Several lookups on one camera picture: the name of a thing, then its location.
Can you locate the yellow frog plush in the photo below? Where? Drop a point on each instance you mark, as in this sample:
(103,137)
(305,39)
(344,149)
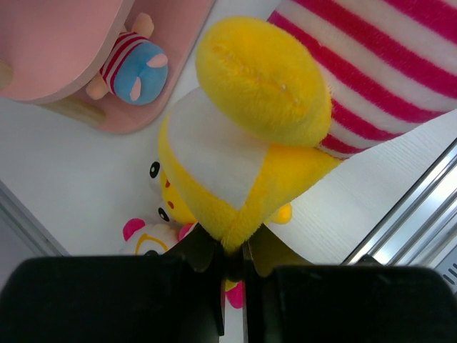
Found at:
(315,84)
(231,198)

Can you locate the pink three-tier shelf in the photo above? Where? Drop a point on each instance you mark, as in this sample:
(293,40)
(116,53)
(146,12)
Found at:
(50,50)

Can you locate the aluminium front rail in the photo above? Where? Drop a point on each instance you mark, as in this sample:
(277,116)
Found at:
(420,229)

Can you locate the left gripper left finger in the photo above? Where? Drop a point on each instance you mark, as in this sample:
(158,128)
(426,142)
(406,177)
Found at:
(200,308)

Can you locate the boy doll plush in shelf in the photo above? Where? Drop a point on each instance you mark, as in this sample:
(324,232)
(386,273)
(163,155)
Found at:
(136,69)

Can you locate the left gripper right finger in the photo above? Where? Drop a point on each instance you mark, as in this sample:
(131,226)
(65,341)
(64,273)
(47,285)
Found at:
(262,313)

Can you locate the white pink bear plush left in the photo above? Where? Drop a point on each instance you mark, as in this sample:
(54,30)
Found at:
(141,237)

